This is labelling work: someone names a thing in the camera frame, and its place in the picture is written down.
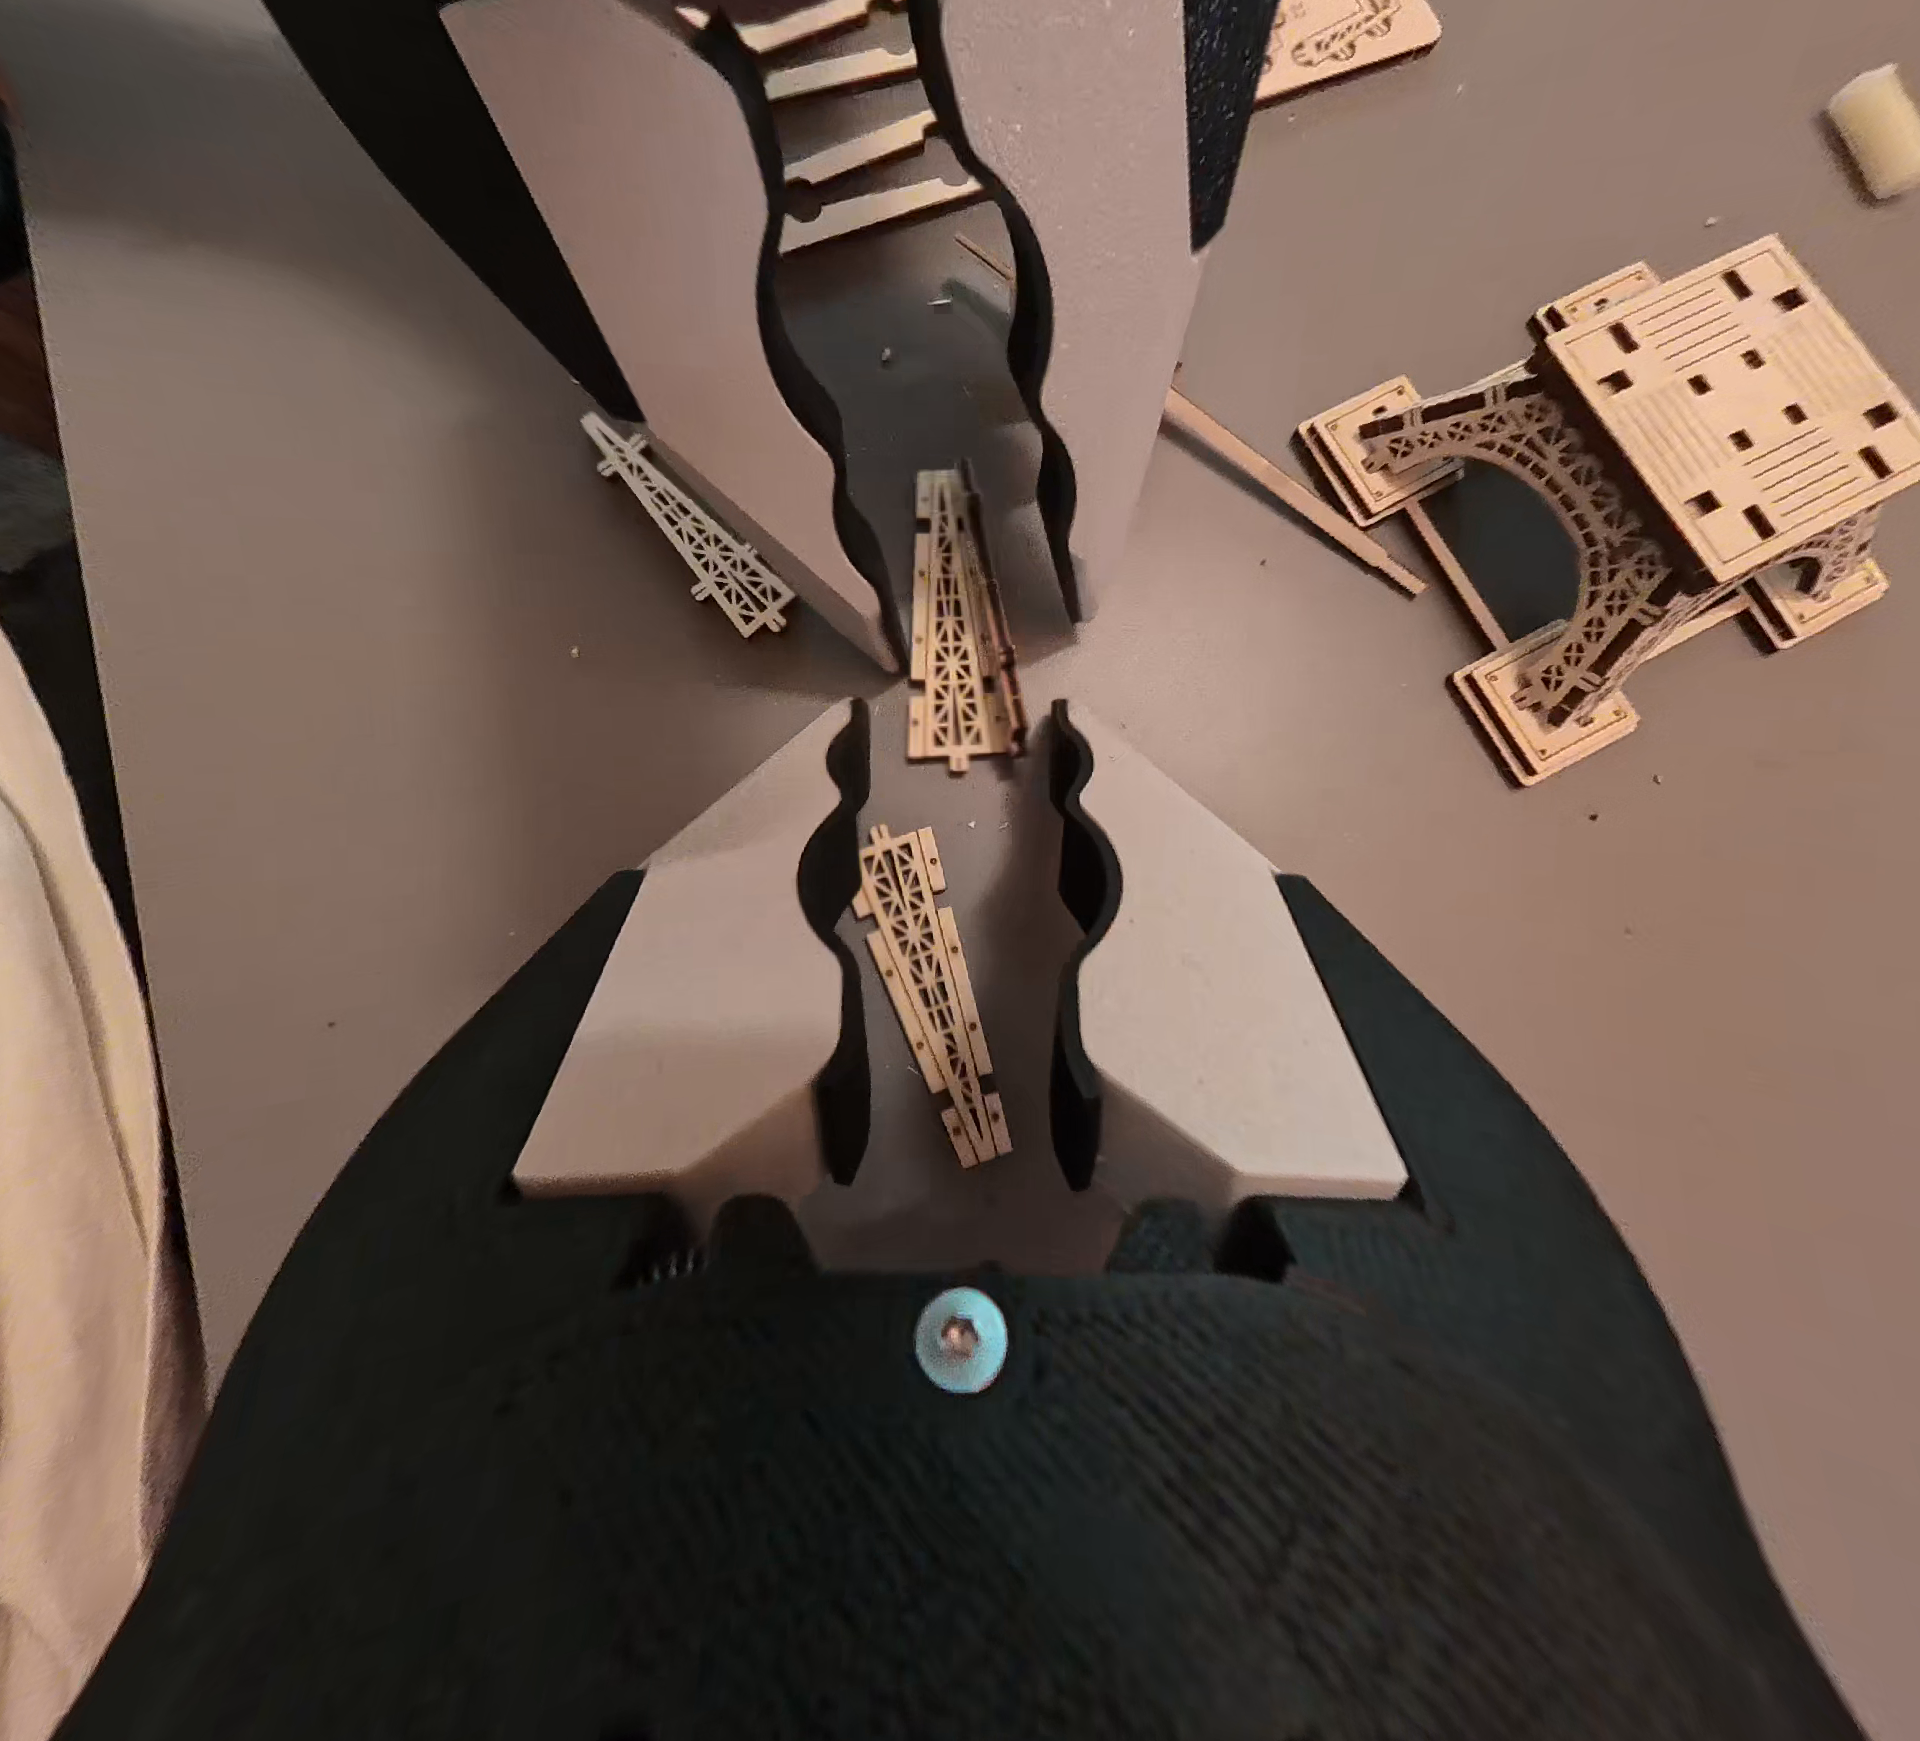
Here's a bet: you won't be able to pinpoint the small white cylinder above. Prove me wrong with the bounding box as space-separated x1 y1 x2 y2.
1824 69 1920 201

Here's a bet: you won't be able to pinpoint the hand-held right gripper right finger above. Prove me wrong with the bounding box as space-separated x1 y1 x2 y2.
1045 700 1416 1203

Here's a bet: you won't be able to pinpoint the wooden sheet with slotted bars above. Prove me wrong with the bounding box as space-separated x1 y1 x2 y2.
676 0 970 261

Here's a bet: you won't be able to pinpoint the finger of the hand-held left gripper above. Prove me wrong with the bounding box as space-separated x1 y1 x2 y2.
440 0 913 684
904 0 1206 627

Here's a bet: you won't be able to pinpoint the joined wooden lattice tower pieces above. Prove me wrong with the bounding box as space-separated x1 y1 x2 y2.
904 462 1032 772

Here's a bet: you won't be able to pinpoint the person's beige clothing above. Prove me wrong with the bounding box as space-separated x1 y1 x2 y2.
0 631 209 1741

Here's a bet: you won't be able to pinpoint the wooden lattice tower piece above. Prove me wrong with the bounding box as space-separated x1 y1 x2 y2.
580 409 798 642
849 819 1017 1170

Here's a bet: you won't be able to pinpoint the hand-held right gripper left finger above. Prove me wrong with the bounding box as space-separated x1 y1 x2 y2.
511 700 877 1199

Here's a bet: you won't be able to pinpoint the wooden stick tool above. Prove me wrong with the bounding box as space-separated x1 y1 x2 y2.
1162 387 1431 603

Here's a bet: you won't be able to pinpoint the wooden tower base model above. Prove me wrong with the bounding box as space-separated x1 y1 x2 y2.
1297 232 1920 790

